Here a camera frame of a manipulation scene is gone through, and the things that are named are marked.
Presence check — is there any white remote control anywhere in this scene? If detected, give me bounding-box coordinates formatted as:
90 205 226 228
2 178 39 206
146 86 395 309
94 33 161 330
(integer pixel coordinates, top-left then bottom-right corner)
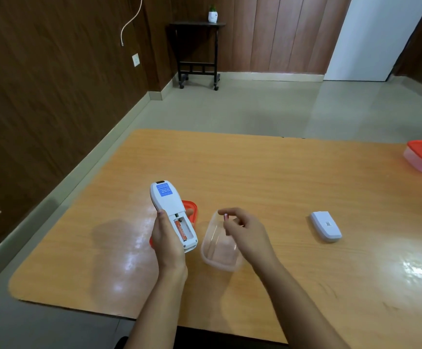
150 181 198 253

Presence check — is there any person's right forearm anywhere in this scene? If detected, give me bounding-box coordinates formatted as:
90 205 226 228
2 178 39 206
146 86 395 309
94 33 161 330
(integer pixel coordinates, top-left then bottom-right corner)
252 261 350 349

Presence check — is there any white remote battery cover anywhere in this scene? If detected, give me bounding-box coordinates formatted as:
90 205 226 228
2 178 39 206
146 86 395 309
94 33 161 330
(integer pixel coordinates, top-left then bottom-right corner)
309 211 342 243

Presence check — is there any orange container lid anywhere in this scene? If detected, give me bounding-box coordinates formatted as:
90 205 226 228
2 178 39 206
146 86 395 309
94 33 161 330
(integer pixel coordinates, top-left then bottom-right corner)
149 200 199 249

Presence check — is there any person's left forearm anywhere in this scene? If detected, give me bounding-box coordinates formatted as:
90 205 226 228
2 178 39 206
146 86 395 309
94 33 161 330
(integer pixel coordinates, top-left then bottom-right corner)
124 264 189 349

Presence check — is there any white cable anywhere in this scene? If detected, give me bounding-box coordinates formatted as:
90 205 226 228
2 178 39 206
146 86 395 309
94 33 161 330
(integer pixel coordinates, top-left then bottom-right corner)
120 0 143 47

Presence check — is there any clear plastic container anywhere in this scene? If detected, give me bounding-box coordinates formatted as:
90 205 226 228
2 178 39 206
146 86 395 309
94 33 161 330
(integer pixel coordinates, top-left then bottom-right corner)
201 211 243 272

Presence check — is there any dark wooden side table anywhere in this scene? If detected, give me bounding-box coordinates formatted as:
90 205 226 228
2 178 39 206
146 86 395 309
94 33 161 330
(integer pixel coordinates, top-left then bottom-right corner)
170 21 227 91

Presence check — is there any white door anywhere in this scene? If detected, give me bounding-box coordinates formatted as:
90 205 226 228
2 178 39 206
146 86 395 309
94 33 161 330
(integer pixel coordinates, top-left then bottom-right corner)
324 0 422 82

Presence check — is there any person's right hand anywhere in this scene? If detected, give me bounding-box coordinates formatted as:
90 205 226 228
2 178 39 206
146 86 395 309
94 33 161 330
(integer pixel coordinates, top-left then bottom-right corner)
218 208 276 270

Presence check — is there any person's left hand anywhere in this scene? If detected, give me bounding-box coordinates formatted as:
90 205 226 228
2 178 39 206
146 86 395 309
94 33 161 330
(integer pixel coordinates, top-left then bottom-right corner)
151 208 194 271

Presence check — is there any orange battery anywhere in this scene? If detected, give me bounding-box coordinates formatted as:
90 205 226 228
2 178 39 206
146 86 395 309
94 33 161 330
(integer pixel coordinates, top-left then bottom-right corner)
174 219 187 242

